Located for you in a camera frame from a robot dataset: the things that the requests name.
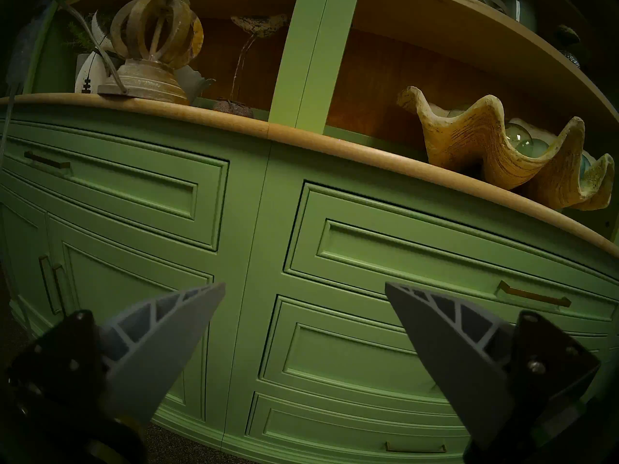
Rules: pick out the carved wooden table lamp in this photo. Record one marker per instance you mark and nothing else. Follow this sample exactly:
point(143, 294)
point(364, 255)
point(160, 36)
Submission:
point(145, 81)

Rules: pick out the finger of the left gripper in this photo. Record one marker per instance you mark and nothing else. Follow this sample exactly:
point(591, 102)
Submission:
point(29, 47)

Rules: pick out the giant clam shell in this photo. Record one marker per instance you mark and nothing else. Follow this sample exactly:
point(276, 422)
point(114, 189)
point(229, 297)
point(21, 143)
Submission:
point(464, 140)

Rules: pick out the shell-shaped bowl with seashells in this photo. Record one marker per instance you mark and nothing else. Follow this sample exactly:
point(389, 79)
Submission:
point(196, 83)

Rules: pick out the small plant in glass pot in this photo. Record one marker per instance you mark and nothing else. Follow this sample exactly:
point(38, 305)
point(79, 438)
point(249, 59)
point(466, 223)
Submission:
point(566, 35)

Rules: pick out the teal glass ball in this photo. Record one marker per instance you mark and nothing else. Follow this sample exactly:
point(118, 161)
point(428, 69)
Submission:
point(585, 166)
point(539, 149)

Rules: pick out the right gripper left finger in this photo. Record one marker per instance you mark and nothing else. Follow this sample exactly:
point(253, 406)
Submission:
point(145, 352)

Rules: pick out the pale green glass ball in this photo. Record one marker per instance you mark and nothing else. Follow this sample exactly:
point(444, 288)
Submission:
point(517, 137)
point(454, 113)

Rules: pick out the green wooden shelf cabinet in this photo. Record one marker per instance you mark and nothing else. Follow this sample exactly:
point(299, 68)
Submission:
point(309, 57)

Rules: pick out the white whale tail figurine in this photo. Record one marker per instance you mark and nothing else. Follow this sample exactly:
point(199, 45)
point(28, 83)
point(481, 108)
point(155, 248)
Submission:
point(89, 74)

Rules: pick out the rosemary plant in white pot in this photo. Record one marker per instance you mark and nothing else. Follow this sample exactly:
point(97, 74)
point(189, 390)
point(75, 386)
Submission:
point(77, 35)

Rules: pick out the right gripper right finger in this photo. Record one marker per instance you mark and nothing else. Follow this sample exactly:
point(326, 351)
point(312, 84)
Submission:
point(459, 361)

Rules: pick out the tall green ceramic vase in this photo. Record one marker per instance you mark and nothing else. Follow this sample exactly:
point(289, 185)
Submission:
point(520, 8)

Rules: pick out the brown shorebird figurine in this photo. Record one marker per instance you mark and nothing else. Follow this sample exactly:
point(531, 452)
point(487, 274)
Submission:
point(258, 24)

